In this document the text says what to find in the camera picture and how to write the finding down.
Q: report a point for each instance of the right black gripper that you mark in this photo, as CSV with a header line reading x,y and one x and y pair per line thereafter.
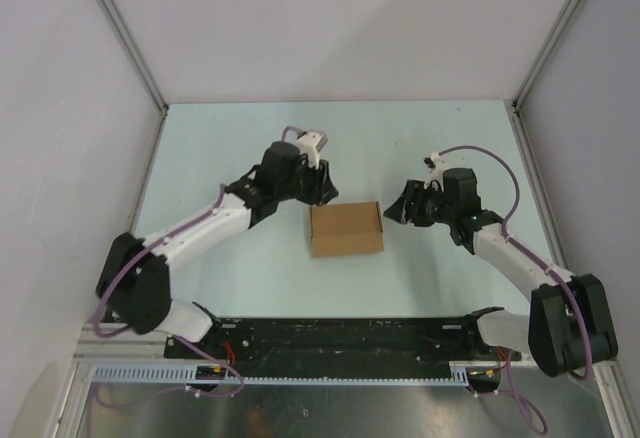
x,y
403,210

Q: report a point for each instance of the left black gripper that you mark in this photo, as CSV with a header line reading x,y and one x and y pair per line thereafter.
x,y
322,190

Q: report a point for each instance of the brown cardboard box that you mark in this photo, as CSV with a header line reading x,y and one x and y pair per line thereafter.
x,y
346,229

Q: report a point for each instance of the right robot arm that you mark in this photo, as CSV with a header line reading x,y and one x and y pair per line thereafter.
x,y
568,326

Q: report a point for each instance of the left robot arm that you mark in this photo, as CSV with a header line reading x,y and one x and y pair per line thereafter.
x,y
135,281

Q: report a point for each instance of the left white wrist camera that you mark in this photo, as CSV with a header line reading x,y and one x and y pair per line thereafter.
x,y
310,143

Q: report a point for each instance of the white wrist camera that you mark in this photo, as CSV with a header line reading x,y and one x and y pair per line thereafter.
x,y
437,167
310,143

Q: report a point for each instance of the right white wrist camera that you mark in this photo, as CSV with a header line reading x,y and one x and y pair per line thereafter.
x,y
437,167

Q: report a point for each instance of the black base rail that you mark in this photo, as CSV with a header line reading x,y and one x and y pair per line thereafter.
x,y
355,347

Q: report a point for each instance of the aluminium frame rail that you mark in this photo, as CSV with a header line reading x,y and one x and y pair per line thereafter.
x,y
155,345

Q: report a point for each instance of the grey slotted cable duct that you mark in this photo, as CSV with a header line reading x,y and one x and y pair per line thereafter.
x,y
202,374

